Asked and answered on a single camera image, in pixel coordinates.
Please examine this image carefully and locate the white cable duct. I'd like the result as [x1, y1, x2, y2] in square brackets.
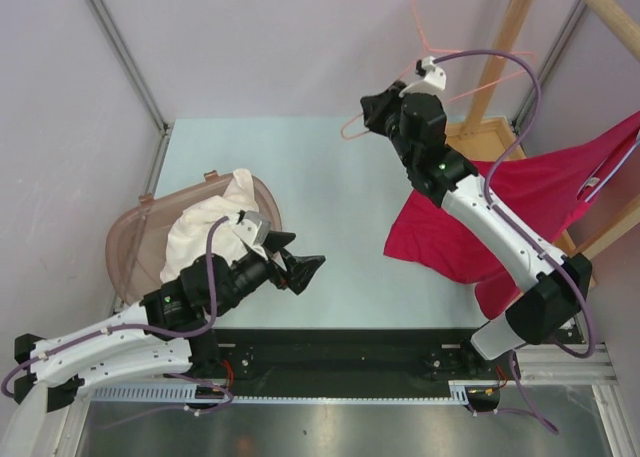
[91, 380, 469, 406]

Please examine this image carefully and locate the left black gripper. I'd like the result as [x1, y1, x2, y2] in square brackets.
[212, 230, 324, 316]

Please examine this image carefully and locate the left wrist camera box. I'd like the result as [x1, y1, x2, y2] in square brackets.
[232, 211, 271, 259]

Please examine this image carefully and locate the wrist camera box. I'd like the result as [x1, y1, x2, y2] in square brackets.
[400, 56, 447, 97]
[232, 211, 271, 259]

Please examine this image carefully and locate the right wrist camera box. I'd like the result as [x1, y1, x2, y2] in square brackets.
[400, 56, 447, 97]

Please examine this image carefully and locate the pink wire hanger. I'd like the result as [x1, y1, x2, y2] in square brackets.
[340, 0, 526, 141]

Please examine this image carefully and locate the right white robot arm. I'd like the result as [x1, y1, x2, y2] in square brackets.
[360, 81, 592, 378]

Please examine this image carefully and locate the blue wire hanger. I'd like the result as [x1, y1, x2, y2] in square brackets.
[585, 135, 639, 202]

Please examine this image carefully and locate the wooden clothes rack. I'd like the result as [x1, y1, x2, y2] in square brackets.
[449, 0, 639, 258]

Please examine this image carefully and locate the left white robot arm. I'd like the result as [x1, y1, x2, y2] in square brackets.
[1, 231, 326, 412]

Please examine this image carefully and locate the red t shirt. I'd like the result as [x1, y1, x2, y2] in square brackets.
[384, 114, 639, 319]

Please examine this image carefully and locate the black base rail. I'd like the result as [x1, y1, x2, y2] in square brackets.
[164, 326, 521, 398]

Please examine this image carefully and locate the white t shirt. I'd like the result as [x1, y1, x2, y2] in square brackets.
[159, 169, 259, 283]

